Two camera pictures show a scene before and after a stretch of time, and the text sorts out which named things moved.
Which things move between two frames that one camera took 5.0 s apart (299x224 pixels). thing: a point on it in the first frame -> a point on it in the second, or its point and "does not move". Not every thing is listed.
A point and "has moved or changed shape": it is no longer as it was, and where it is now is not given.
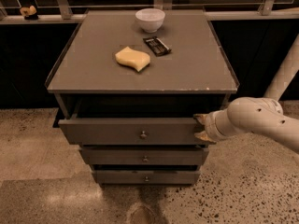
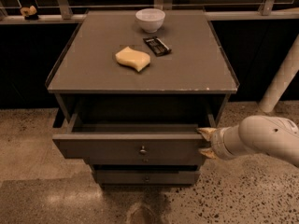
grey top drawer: [129, 131] has moved or changed shape
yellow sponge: [133, 58] does not move
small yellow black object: [29, 13] does not move
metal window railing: [162, 1] does not move
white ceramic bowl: [149, 19] does not move
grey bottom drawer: [146, 177] does not move
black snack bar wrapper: [156, 46] does not move
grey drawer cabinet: [132, 83] does not move
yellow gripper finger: [202, 118] -> [207, 132]
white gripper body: [210, 126] -> [218, 143]
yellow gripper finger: [202, 134] -> [207, 152]
